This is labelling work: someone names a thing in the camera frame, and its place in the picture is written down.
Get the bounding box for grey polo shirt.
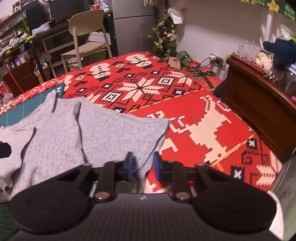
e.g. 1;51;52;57
1;92;169;202

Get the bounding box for green cutting mat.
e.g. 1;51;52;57
1;83;65;240

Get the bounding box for wooden drawer chest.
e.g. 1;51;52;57
4;61;40;97

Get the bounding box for red christmas pattern blanket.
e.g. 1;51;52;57
1;52;282;191

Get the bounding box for dark wooden side cabinet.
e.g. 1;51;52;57
213;55;295;162

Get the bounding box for dark desk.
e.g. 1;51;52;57
29;9;118;73

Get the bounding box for white drawer unit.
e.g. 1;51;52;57
42;30;74;77

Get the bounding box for red wrapped gift box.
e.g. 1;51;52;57
183;67;222;91

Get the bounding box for beige plastic chair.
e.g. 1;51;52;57
60;9;113;73

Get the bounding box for black monitor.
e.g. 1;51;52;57
48;0;89;20

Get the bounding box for dark blue cloth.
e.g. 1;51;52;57
263;39;296;70

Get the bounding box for red mug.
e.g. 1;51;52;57
92;4;100;10

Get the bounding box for grey refrigerator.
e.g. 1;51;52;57
111;0;155;55

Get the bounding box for small christmas tree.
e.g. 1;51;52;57
147;11;177;61

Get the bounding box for red broom handle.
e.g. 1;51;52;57
1;57;23;94

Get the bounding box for wall power outlet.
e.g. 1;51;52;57
209;54;225;70

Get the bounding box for green christmas wall banner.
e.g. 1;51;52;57
240;0;295;21

